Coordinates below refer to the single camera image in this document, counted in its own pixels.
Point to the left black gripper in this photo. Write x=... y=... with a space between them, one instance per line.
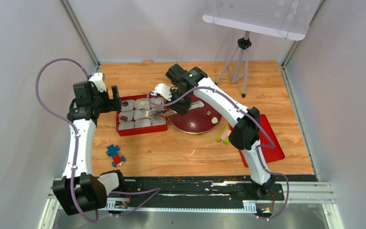
x=114 y=104

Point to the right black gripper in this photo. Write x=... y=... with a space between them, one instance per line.
x=181 y=108

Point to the red chocolate box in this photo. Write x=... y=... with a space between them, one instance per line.
x=142 y=128

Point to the metal tongs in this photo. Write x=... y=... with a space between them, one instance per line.
x=194 y=105

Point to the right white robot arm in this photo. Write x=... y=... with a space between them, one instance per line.
x=245 y=122

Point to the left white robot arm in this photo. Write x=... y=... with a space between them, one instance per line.
x=79 y=190

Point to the dark red round tray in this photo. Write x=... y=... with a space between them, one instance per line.
x=195 y=121

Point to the blue red toy car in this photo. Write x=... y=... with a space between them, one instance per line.
x=113 y=152

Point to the green pink toy blocks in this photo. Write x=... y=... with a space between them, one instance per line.
x=224 y=136

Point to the grey tripod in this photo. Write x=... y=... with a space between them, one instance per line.
x=242 y=62

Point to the white board on tripod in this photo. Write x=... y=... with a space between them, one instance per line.
x=288 y=19

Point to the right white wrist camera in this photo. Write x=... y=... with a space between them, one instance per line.
x=162 y=90

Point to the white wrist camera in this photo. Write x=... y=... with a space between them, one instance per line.
x=98 y=79
x=162 y=90

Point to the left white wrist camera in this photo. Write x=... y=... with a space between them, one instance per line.
x=98 y=79

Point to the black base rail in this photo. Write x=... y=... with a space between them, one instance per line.
x=198 y=193

